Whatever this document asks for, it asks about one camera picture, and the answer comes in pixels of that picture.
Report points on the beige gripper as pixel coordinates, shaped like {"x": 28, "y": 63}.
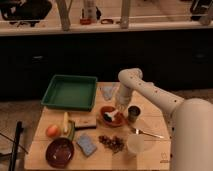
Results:
{"x": 121, "y": 103}

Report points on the orange red bowl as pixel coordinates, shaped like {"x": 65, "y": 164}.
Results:
{"x": 119, "y": 118}

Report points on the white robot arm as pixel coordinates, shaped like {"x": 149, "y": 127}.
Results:
{"x": 192, "y": 121}

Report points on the dark maroon bowl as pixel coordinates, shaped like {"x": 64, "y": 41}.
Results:
{"x": 59, "y": 152}

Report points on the dark metal cup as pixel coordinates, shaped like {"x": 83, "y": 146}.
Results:
{"x": 133, "y": 113}

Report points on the light blue cloth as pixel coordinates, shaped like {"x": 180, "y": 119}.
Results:
{"x": 107, "y": 92}

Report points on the silver fork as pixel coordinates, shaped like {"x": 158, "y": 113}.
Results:
{"x": 138, "y": 131}

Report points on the white plastic cup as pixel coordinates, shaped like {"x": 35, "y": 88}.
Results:
{"x": 135, "y": 144}

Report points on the green banana shaped toy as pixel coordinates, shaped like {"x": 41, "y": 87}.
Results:
{"x": 72, "y": 131}

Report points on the blue sponge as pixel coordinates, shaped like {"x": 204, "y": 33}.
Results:
{"x": 86, "y": 144}

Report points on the green plastic tray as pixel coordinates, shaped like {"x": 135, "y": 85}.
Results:
{"x": 70, "y": 92}

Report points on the orange peach fruit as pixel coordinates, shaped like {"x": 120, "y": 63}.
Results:
{"x": 53, "y": 131}

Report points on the black pole stand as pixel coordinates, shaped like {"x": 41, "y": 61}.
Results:
{"x": 15, "y": 146}

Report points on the wooden block with black handle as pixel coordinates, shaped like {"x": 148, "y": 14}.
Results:
{"x": 88, "y": 122}

